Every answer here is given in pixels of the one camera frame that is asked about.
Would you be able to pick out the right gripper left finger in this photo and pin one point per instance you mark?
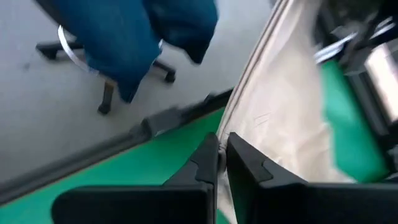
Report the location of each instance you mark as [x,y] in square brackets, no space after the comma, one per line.
[140,205]

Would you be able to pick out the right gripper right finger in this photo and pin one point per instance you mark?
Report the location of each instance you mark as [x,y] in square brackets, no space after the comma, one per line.
[311,205]

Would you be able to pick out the tan garment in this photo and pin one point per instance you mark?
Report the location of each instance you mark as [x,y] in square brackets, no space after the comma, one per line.
[286,93]

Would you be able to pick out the blue fabric office chair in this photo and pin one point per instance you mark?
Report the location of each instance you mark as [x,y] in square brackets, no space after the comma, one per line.
[118,37]

